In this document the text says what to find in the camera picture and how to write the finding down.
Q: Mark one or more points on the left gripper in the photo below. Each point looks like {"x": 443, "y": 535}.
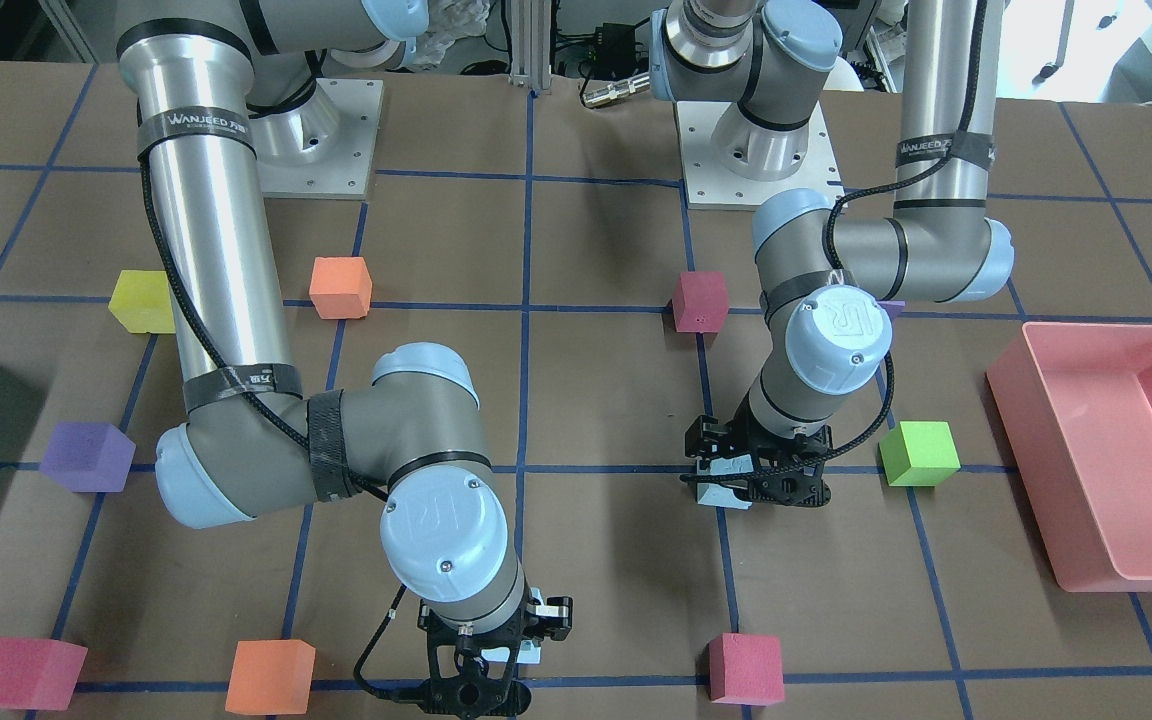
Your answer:
{"x": 704, "y": 436}

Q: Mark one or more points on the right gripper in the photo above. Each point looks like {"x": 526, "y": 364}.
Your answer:
{"x": 555, "y": 616}

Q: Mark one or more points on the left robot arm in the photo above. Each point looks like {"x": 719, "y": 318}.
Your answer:
{"x": 825, "y": 265}

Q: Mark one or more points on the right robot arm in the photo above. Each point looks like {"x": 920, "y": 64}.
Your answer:
{"x": 204, "y": 74}

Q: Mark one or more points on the green block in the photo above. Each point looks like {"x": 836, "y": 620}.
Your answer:
{"x": 919, "y": 454}

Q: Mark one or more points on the pink block near base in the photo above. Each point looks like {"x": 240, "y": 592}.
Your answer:
{"x": 700, "y": 302}

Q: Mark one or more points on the purple block near pink tray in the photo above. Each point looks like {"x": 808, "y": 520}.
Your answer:
{"x": 893, "y": 308}

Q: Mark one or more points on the orange block far side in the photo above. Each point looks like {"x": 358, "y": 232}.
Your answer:
{"x": 271, "y": 678}

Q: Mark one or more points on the pink block far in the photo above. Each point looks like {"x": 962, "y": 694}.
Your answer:
{"x": 745, "y": 669}
{"x": 39, "y": 673}

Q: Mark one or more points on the pink plastic tray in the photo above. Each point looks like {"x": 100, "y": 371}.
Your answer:
{"x": 1076, "y": 403}

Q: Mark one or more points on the orange block near base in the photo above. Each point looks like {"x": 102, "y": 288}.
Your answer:
{"x": 341, "y": 288}

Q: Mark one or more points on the purple block near teal tray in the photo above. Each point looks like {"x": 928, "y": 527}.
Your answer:
{"x": 85, "y": 456}

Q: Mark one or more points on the yellow block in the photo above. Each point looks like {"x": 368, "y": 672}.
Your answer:
{"x": 142, "y": 302}

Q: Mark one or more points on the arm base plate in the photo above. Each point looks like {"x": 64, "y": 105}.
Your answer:
{"x": 716, "y": 170}
{"x": 323, "y": 149}

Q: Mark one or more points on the aluminium frame post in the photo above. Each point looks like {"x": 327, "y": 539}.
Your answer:
{"x": 530, "y": 44}

